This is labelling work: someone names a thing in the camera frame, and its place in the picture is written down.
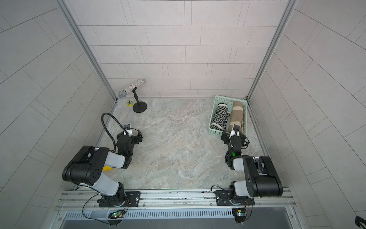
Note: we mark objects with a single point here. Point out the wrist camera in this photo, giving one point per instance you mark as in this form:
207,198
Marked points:
128,129
235,131

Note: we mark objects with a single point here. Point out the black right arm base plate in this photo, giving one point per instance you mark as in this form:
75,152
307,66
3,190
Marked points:
228,198

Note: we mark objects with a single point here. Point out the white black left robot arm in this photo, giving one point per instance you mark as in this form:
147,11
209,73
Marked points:
86,168

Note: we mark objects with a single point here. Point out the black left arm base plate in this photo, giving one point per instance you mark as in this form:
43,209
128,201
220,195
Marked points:
127,199

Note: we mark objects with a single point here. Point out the brown beige plaid scarf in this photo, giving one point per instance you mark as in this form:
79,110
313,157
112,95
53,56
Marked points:
237,117

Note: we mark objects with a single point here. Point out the left green circuit board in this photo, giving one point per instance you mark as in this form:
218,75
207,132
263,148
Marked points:
116,215

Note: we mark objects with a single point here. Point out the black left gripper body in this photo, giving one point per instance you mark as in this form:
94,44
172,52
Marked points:
132,142

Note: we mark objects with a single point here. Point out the glittery silver microphone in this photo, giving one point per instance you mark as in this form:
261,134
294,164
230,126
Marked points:
123,94

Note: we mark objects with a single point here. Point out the right green circuit board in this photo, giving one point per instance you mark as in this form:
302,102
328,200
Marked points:
240,215

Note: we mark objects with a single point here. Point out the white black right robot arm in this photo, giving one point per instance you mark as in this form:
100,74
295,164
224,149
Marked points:
260,176

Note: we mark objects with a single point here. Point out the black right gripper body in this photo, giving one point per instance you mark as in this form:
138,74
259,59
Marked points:
228,141

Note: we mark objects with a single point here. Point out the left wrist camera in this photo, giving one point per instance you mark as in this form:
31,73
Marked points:
128,129

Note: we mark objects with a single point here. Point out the mint green plastic basket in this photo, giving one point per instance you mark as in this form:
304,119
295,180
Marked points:
229,102

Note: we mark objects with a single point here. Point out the black round microphone stand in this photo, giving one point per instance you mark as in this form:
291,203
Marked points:
140,106

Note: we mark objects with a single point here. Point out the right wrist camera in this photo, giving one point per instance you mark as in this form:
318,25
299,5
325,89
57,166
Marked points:
235,131

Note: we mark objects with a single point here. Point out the yellow plastic triangle stand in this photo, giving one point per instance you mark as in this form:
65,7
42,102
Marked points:
106,168

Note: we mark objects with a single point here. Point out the aluminium mounting rail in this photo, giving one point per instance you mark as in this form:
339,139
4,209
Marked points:
171,199

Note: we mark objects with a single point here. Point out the small yellow toy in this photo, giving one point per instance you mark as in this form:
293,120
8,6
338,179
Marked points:
129,103

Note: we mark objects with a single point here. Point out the green circuit board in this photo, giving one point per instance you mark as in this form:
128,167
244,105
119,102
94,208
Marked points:
240,215
116,215

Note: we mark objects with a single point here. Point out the black white houndstooth scarf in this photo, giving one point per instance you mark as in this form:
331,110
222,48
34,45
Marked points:
220,117

